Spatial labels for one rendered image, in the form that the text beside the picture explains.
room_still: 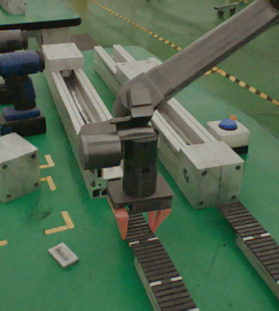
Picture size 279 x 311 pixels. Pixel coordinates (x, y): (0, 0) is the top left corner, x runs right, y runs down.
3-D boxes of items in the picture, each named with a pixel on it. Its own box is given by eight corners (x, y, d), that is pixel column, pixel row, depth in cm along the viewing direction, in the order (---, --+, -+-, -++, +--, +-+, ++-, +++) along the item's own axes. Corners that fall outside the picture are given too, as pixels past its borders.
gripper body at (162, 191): (105, 190, 77) (105, 153, 74) (160, 183, 80) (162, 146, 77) (115, 213, 72) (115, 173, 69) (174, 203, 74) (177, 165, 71)
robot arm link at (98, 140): (148, 81, 71) (136, 101, 79) (76, 86, 68) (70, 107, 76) (162, 154, 67) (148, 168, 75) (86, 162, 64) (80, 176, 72)
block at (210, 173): (249, 199, 91) (255, 159, 87) (194, 210, 88) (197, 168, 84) (228, 176, 99) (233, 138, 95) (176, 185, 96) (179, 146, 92)
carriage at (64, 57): (83, 76, 141) (83, 56, 138) (49, 79, 139) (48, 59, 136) (74, 61, 155) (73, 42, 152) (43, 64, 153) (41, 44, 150)
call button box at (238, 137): (247, 153, 109) (251, 130, 106) (212, 159, 106) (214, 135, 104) (231, 138, 116) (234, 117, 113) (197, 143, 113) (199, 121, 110)
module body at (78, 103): (137, 191, 94) (137, 156, 90) (90, 199, 92) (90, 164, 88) (70, 70, 164) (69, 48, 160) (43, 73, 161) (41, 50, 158)
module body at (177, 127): (218, 178, 99) (222, 144, 95) (176, 185, 96) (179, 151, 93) (120, 66, 168) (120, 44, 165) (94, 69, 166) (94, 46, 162)
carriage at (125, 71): (168, 100, 124) (170, 77, 121) (131, 104, 122) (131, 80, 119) (150, 80, 138) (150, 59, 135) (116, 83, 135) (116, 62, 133)
